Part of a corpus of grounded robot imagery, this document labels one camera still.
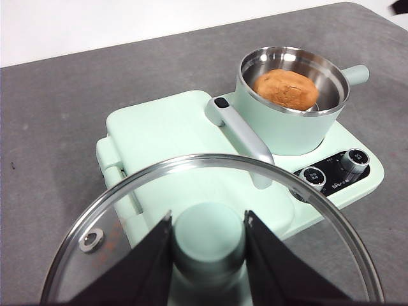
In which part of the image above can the mint green handled pot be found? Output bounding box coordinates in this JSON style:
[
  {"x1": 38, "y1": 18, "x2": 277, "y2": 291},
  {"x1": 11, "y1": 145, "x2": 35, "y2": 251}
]
[{"x1": 234, "y1": 46, "x2": 372, "y2": 157}]

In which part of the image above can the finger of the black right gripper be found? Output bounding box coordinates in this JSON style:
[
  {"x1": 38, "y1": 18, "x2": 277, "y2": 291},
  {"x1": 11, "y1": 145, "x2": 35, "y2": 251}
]
[{"x1": 388, "y1": 0, "x2": 408, "y2": 17}]

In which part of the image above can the mint green griddle cover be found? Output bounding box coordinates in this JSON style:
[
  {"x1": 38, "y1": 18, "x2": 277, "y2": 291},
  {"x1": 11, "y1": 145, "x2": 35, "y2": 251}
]
[{"x1": 105, "y1": 90, "x2": 299, "y2": 240}]

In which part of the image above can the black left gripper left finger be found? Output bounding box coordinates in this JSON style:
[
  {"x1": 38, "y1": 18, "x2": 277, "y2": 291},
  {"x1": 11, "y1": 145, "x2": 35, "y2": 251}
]
[{"x1": 68, "y1": 210, "x2": 175, "y2": 306}]

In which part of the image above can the mint green breakfast machine base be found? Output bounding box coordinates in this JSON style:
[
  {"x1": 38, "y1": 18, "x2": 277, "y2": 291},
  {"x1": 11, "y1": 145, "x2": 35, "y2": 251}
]
[{"x1": 95, "y1": 90, "x2": 386, "y2": 244}]

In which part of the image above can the brown potato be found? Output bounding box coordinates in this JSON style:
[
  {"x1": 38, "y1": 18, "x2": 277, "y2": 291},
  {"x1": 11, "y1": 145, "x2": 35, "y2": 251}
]
[{"x1": 252, "y1": 69, "x2": 320, "y2": 111}]

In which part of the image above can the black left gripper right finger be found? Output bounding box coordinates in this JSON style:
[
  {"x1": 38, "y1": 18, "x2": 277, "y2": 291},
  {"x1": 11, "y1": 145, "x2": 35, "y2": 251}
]
[{"x1": 244, "y1": 209, "x2": 355, "y2": 306}]

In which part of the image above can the silver dial knob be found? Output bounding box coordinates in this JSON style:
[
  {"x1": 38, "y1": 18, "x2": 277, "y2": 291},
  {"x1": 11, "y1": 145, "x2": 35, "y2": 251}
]
[
  {"x1": 298, "y1": 166, "x2": 328, "y2": 193},
  {"x1": 342, "y1": 148, "x2": 372, "y2": 174}
]

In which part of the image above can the glass lid with green knob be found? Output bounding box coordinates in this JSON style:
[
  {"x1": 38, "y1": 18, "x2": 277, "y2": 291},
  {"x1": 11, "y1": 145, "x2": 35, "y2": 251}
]
[{"x1": 40, "y1": 153, "x2": 386, "y2": 306}]

